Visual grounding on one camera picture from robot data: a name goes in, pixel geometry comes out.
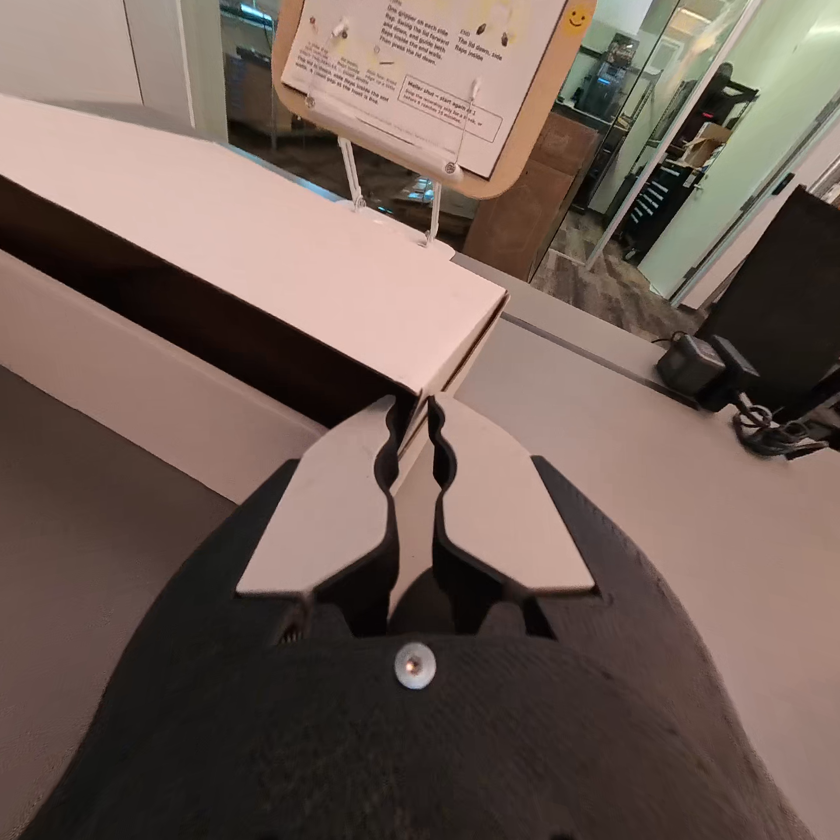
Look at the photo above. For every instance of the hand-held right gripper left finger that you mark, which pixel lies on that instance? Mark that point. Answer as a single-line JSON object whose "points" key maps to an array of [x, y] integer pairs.
{"points": [[328, 512]]}

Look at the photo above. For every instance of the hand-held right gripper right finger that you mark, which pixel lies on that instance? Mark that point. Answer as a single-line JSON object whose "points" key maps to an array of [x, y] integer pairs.
{"points": [[505, 518]]}

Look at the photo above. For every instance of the white cardboard mailer box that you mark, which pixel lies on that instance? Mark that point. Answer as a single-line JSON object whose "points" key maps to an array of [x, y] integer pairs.
{"points": [[262, 229]]}

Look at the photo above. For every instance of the brown cardboard box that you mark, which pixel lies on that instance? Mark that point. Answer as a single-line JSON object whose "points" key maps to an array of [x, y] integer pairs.
{"points": [[544, 190]]}

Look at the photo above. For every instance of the black power adapter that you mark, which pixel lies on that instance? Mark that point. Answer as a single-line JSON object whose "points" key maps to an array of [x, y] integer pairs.
{"points": [[689, 364]]}

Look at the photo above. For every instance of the black tool cabinet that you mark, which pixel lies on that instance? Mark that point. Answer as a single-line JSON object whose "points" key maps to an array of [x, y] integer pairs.
{"points": [[656, 210]]}

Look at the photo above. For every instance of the black computer monitor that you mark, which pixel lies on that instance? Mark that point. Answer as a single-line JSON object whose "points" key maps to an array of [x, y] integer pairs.
{"points": [[781, 295]]}

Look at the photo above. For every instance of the wooden board on white stand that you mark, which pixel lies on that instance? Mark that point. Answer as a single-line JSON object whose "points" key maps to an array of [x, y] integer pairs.
{"points": [[525, 151]]}

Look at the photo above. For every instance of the yellow smiley sticker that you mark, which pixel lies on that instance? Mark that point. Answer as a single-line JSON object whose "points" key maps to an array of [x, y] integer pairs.
{"points": [[576, 18]]}

